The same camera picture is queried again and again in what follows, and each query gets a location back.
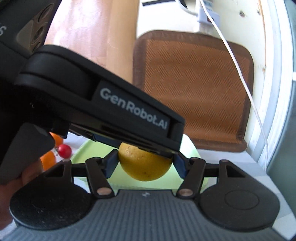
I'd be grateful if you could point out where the brown woven cushion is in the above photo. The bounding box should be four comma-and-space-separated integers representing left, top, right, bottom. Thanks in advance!
132, 30, 254, 153

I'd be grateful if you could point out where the orange mandarin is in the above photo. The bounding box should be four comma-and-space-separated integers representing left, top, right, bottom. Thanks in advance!
40, 151, 56, 171
50, 132, 63, 148

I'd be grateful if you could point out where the white power cable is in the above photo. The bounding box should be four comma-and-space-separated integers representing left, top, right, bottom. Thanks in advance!
176, 0, 270, 153

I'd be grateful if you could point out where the striped light blue cloth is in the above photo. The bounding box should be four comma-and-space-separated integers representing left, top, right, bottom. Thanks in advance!
0, 135, 296, 241

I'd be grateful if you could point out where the yellow lemon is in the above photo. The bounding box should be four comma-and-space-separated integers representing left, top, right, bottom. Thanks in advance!
118, 143, 172, 181

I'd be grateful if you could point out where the person's left hand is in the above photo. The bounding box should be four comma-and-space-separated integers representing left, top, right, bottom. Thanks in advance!
0, 159, 44, 230

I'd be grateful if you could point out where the light green plastic basket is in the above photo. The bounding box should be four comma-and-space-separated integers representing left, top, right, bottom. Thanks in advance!
71, 135, 200, 192

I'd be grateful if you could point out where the white power strip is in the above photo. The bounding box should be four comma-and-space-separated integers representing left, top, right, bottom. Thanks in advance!
197, 0, 221, 25

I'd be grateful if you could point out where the red cherry tomato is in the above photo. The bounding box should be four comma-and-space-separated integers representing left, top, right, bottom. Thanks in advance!
58, 144, 72, 159

